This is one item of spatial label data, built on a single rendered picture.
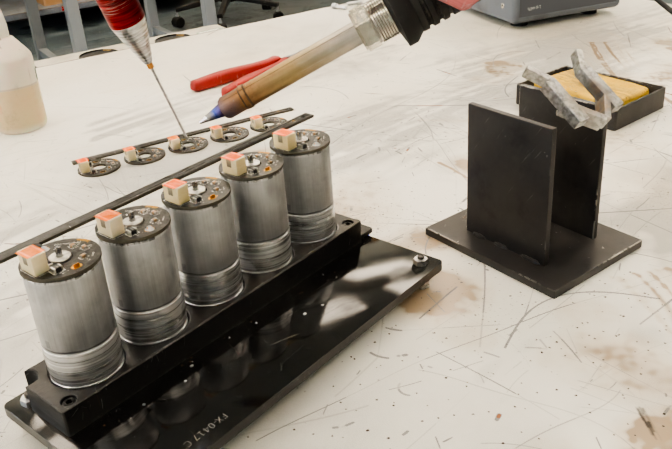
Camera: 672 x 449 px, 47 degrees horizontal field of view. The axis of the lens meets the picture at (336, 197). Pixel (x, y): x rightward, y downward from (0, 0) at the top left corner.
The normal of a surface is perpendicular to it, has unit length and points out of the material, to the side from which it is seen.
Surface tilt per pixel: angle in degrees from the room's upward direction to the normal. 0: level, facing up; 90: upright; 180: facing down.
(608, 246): 0
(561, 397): 0
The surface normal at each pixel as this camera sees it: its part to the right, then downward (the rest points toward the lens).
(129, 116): -0.07, -0.89
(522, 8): 0.37, 0.39
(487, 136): -0.79, 0.32
